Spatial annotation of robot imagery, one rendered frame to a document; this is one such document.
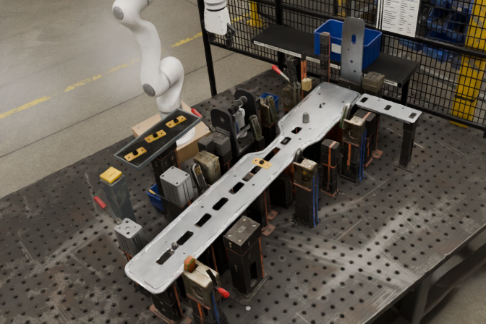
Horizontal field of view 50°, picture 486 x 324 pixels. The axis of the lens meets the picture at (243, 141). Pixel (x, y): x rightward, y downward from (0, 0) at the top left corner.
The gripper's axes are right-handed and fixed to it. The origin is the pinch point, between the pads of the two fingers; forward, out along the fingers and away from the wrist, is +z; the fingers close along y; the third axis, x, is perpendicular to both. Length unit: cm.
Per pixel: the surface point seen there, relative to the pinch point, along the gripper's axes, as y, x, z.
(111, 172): -9, -59, 29
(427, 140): 65, 74, 75
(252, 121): 11.7, 1.5, 36.4
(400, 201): 72, 28, 75
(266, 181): 33, -19, 45
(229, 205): 29, -37, 45
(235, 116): 9.4, -6.7, 29.2
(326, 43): 11, 64, 29
